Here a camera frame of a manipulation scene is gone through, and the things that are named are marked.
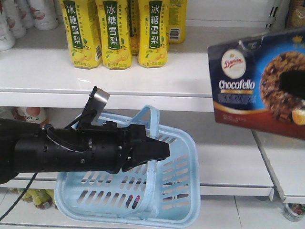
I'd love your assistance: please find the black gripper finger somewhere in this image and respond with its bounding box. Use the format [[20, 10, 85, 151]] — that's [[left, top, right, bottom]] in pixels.
[[280, 70, 305, 105]]

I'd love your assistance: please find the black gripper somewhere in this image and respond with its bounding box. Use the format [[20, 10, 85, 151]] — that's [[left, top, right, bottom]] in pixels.
[[78, 121, 170, 174]]

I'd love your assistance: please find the light blue plastic basket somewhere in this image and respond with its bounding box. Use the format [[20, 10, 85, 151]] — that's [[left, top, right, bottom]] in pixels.
[[54, 105, 201, 229]]

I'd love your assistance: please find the blue Chocofello cookie box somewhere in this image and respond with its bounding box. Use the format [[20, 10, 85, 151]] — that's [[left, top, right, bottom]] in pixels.
[[207, 27, 305, 139]]

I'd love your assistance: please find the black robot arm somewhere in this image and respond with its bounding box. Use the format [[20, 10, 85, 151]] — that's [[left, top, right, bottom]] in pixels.
[[0, 119, 170, 184]]

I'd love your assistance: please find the white supermarket shelf unit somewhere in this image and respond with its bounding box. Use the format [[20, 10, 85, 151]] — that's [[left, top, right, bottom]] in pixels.
[[0, 0, 305, 229]]

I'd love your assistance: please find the yellow pear drink bottle right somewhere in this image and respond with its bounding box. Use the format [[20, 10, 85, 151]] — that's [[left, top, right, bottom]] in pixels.
[[138, 0, 170, 68]]

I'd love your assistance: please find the yellow pear drink bottle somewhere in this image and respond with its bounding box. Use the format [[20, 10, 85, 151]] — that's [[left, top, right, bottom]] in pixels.
[[138, 0, 170, 68], [96, 0, 132, 70], [169, 0, 187, 44], [60, 0, 102, 69]]

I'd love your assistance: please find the yellow pear drink bottle rear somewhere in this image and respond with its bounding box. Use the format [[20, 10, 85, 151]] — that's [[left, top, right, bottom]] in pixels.
[[169, 0, 187, 44]]

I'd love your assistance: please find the yellow pear drink bottle middle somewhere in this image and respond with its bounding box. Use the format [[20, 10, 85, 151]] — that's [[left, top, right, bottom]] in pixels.
[[96, 0, 132, 70]]

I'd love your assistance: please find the yellow pear drink bottle left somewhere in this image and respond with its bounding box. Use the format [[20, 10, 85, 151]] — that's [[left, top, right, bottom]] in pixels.
[[60, 0, 102, 69]]

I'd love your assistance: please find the white lychee drink bottle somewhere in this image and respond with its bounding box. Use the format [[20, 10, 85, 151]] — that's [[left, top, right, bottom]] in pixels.
[[28, 0, 59, 30]]

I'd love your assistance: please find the white drink bottle left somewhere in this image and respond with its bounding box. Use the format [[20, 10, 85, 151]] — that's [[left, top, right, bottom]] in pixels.
[[0, 1, 15, 51]]

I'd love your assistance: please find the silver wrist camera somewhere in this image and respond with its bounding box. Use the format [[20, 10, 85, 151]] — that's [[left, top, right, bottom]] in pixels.
[[81, 86, 110, 125]]

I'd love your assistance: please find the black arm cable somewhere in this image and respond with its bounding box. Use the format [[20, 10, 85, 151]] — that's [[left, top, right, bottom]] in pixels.
[[0, 172, 39, 221]]

